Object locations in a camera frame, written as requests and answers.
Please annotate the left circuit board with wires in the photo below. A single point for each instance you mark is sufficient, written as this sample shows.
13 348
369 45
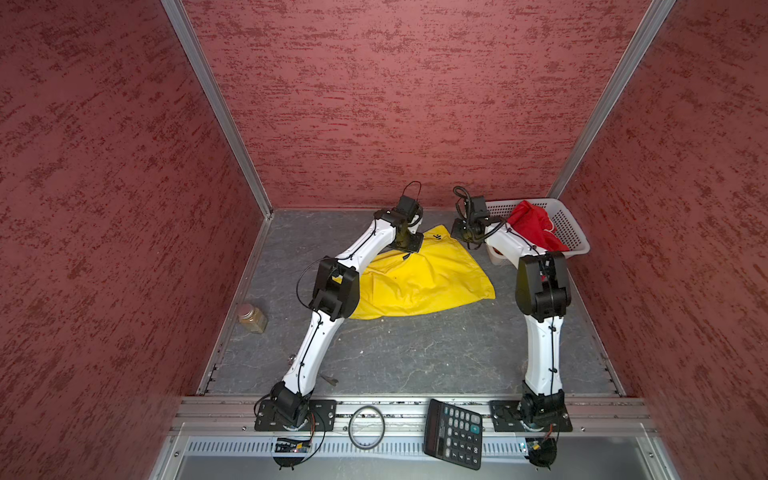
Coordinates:
290 453

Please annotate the right aluminium corner post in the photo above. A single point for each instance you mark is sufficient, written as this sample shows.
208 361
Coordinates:
644 35

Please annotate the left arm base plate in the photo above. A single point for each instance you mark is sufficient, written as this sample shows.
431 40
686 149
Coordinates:
269 418

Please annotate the left aluminium corner post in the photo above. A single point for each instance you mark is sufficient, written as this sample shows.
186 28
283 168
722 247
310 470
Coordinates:
193 50

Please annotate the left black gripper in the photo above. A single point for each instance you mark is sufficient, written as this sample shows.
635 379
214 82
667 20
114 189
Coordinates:
414 247

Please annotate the metal spoon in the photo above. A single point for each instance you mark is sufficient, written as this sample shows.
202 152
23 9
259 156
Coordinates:
332 381

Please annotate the white plastic basket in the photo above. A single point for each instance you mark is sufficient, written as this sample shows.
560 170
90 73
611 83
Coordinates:
570 231

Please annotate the small brown glass jar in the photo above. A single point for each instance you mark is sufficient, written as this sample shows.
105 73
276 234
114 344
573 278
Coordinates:
251 318

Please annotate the aluminium corner post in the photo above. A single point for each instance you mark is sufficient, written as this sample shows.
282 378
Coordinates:
193 50
644 35

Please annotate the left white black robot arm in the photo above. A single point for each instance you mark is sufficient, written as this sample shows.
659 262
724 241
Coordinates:
335 296

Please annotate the yellow shorts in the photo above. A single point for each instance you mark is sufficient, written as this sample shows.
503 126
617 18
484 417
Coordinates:
442 275

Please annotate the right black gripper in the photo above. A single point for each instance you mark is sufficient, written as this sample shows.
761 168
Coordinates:
456 232

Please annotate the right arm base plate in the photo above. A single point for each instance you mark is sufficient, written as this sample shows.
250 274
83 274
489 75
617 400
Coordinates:
504 415

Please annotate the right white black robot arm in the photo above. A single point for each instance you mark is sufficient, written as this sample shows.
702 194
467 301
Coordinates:
542 294

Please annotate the black calculator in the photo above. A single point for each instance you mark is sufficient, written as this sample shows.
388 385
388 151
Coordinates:
453 434

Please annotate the aluminium front frame rail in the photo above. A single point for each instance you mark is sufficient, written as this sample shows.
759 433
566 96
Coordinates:
220 425

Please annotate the red shorts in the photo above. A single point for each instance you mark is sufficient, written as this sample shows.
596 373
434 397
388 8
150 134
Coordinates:
534 224

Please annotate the circuit board with wires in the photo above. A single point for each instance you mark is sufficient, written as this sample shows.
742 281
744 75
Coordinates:
290 453
542 451

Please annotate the right circuit board with wires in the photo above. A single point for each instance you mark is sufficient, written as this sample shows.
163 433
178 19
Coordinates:
542 451

